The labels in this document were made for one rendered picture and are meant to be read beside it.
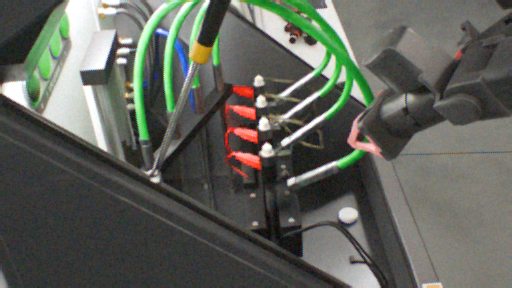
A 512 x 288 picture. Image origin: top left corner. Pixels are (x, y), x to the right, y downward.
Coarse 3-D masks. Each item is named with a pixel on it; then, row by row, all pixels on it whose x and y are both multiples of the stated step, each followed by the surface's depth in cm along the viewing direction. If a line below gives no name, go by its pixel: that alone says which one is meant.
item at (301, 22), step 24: (168, 0) 84; (192, 0) 83; (240, 0) 80; (264, 0) 79; (312, 24) 80; (144, 48) 90; (336, 48) 80; (360, 72) 81; (144, 120) 99; (144, 144) 101
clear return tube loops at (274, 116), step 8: (280, 80) 127; (288, 80) 127; (264, 96) 121; (272, 96) 121; (280, 96) 121; (272, 112) 131; (280, 112) 131; (272, 120) 132; (288, 120) 115; (296, 120) 131; (304, 120) 132; (288, 128) 126; (320, 136) 118; (304, 144) 123; (320, 144) 119
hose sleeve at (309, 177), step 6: (330, 162) 92; (336, 162) 91; (318, 168) 93; (324, 168) 92; (330, 168) 91; (336, 168) 91; (306, 174) 94; (312, 174) 93; (318, 174) 92; (324, 174) 92; (330, 174) 92; (300, 180) 94; (306, 180) 94; (312, 180) 93; (300, 186) 95
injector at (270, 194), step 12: (264, 156) 104; (264, 168) 105; (276, 168) 106; (264, 180) 107; (276, 180) 107; (264, 192) 110; (276, 192) 110; (276, 204) 111; (276, 216) 112; (276, 228) 114; (276, 240) 115
